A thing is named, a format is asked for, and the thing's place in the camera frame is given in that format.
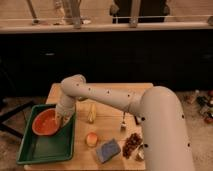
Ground green plastic tray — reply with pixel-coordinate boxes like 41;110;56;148
17;104;76;165

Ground blue sponge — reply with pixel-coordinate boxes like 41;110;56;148
96;139;121;163

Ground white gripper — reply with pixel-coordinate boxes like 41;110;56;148
55;94;76;128

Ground metal fork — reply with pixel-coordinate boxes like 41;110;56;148
120;112;127;131

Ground metal cup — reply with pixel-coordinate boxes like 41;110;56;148
136;144;144;161

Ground wooden table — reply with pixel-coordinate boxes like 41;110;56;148
24;82;154;171

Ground yellow banana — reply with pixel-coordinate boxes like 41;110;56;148
87;104;96;123

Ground brown chocolate bar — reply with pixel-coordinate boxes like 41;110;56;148
134;116;140;125

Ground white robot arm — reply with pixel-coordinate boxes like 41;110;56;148
56;75;195;171

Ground dark grape bunch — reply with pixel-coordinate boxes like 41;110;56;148
122;133;142;159

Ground orange bowl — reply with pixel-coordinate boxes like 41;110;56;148
32;108;60;136

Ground red yellow apple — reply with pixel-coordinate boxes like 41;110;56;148
86;132;98;147

